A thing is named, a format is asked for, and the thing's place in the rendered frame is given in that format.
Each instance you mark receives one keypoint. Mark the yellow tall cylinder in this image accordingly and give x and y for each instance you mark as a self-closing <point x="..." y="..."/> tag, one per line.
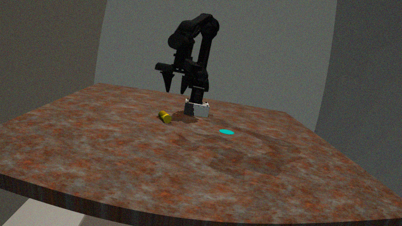
<point x="164" y="116"/>

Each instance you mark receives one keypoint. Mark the cyan circle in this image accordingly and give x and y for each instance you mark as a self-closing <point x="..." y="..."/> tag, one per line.
<point x="226" y="132"/>

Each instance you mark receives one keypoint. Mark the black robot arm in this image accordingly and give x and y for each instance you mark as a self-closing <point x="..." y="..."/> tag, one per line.
<point x="183" y="41"/>

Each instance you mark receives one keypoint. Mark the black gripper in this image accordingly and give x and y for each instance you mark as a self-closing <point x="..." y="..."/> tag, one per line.
<point x="167" y="72"/>

